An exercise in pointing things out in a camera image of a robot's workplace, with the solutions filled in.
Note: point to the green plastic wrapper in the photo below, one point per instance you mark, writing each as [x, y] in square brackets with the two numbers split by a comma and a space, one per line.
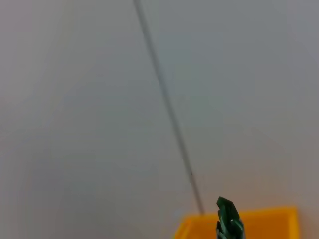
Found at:
[228, 219]

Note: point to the yellow plastic bin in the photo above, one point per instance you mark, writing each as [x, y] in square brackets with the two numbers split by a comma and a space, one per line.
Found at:
[269, 224]

